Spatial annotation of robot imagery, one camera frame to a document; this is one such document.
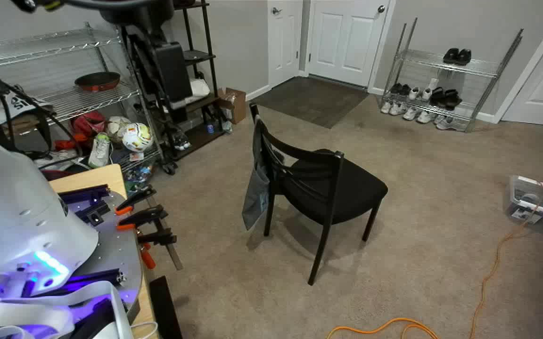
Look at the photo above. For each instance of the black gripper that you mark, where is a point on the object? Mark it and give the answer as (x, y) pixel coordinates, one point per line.
(169, 68)

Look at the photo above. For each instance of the grey tote bag blue print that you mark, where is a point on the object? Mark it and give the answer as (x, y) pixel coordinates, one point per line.
(254, 200)

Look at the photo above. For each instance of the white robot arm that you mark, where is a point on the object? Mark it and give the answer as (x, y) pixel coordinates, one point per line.
(7, 207)

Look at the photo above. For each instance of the red bag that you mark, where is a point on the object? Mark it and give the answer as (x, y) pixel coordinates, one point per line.
(84, 124)

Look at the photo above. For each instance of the white black patterned bag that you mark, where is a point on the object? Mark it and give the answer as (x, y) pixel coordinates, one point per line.
(13, 104)

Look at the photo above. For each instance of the black wooden chair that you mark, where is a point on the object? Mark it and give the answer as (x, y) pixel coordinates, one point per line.
(347, 189)

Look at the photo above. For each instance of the black round plate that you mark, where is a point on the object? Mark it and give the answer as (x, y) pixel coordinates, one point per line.
(196, 55)

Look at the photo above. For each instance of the white folded cloth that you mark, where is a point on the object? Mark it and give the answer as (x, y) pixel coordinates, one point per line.
(198, 87)

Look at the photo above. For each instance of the blue capped bottle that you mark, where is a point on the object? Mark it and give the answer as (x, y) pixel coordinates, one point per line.
(209, 126)

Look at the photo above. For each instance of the brown cardboard box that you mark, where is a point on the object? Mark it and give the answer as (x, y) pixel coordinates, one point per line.
(231, 104)

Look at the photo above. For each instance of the red and black round pan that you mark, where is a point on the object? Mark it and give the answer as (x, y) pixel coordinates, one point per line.
(96, 81)

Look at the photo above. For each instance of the black shelf unit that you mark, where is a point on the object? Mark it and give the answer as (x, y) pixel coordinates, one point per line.
(196, 140)

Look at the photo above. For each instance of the colourful soccer ball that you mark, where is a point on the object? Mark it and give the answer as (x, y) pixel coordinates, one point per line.
(135, 136)

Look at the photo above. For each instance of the white ball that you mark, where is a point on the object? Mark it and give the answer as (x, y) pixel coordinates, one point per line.
(115, 126)

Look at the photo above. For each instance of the white and green bottle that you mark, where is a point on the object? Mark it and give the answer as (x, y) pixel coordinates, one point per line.
(98, 151)

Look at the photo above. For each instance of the black orange bar clamp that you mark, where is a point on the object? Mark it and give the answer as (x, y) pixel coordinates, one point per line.
(133, 200)
(156, 237)
(149, 217)

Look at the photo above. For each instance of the brown door mat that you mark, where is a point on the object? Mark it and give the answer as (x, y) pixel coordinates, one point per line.
(309, 100)

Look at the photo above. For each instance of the purple aluminium extrusion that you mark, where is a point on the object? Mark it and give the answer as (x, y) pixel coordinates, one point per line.
(84, 198)

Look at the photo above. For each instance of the grey round mounting plate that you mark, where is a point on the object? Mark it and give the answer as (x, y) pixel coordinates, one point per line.
(116, 251)

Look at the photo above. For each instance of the white shoe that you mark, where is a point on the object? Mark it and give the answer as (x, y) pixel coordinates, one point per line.
(424, 117)
(409, 113)
(397, 108)
(422, 91)
(443, 123)
(384, 108)

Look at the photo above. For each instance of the dark shoe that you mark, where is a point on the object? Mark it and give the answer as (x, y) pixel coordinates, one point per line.
(399, 89)

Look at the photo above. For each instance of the black flat bar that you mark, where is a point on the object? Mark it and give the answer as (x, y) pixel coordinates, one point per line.
(164, 307)

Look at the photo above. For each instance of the black shoe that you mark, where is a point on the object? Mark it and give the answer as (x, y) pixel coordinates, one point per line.
(435, 94)
(450, 98)
(463, 57)
(450, 55)

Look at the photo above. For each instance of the clear plastic box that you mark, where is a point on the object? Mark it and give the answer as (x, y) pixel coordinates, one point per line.
(531, 200)

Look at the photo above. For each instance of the white grey stand frame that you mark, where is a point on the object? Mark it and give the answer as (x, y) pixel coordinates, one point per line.
(45, 313)

